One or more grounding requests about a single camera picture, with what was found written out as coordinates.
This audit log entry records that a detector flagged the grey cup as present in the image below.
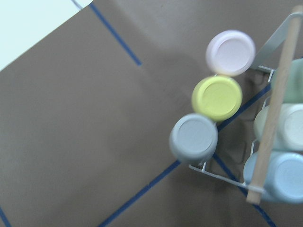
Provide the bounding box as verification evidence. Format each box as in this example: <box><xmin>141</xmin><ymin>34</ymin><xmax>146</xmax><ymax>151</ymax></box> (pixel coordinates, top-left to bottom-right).
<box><xmin>169</xmin><ymin>113</ymin><xmax>218</xmax><ymax>166</ymax></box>

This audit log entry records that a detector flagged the yellow cup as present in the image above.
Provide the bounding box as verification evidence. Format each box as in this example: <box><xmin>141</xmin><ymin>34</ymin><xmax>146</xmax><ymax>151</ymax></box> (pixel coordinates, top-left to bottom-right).
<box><xmin>191</xmin><ymin>76</ymin><xmax>243</xmax><ymax>122</ymax></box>

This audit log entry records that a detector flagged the pink cup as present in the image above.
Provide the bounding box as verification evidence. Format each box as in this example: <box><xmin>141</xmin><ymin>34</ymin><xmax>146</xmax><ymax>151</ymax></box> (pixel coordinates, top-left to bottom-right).
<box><xmin>205</xmin><ymin>30</ymin><xmax>256</xmax><ymax>77</ymax></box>

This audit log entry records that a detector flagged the cream white cup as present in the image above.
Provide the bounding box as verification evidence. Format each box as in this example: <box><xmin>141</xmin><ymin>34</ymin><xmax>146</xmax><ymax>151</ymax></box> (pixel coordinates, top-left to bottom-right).
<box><xmin>253</xmin><ymin>103</ymin><xmax>303</xmax><ymax>152</ymax></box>

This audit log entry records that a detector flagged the mint green cup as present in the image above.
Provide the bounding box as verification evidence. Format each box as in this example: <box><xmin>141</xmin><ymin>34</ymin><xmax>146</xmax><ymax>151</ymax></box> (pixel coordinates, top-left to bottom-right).
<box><xmin>283</xmin><ymin>58</ymin><xmax>303</xmax><ymax>103</ymax></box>

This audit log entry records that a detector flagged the light blue cup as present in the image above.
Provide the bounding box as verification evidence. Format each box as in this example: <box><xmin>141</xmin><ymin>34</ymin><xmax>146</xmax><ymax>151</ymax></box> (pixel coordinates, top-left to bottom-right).
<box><xmin>247</xmin><ymin>150</ymin><xmax>303</xmax><ymax>204</ymax></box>

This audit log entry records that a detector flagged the white wire cup rack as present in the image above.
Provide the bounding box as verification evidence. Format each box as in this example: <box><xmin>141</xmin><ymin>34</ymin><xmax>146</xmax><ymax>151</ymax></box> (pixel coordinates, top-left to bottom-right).
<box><xmin>188</xmin><ymin>5</ymin><xmax>303</xmax><ymax>203</ymax></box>

